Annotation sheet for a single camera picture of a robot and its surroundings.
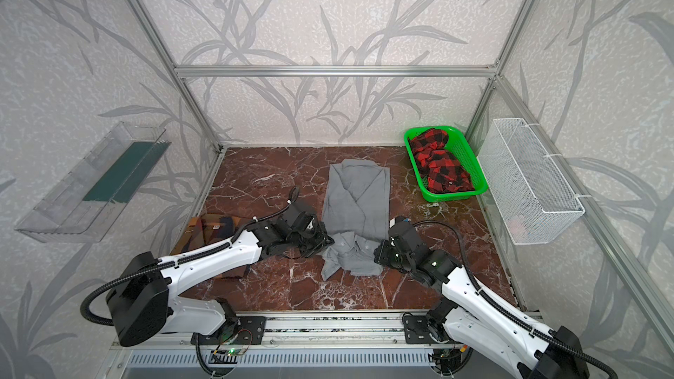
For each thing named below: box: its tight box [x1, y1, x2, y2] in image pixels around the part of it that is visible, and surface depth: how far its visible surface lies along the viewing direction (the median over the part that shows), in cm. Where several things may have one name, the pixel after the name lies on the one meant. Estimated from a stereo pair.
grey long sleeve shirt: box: [316, 158, 391, 281], surface depth 98 cm
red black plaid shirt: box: [408, 128, 475, 194], surface depth 110 cm
